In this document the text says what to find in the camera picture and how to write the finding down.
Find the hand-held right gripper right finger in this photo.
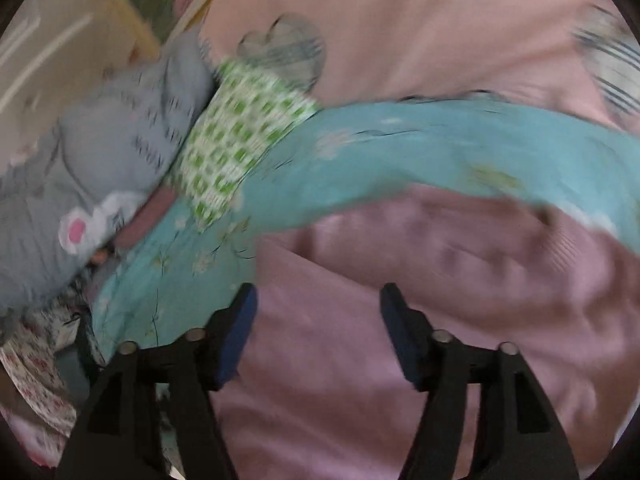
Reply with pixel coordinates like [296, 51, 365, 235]
[379, 282, 582, 480]

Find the grey printed quilt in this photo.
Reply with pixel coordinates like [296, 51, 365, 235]
[0, 29, 217, 343]

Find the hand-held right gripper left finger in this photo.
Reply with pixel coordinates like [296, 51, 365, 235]
[54, 282, 259, 480]

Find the pink knitted sweater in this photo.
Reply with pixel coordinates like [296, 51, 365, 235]
[207, 184, 640, 480]

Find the pink duvet with plaid hearts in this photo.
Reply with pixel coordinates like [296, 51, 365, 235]
[197, 0, 640, 136]

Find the dark pink cloth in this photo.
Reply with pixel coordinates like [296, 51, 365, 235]
[111, 184, 177, 257]

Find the yellow wooden frame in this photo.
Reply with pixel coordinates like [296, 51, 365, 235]
[91, 0, 162, 63]

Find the green checked pillow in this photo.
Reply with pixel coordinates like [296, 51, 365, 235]
[167, 56, 322, 234]

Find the teal floral bed sheet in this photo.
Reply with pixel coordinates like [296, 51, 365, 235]
[75, 96, 640, 480]

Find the white floral cloth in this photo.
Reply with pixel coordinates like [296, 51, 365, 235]
[0, 260, 103, 467]

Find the beige panelled wardrobe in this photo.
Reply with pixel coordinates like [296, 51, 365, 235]
[0, 0, 162, 173]

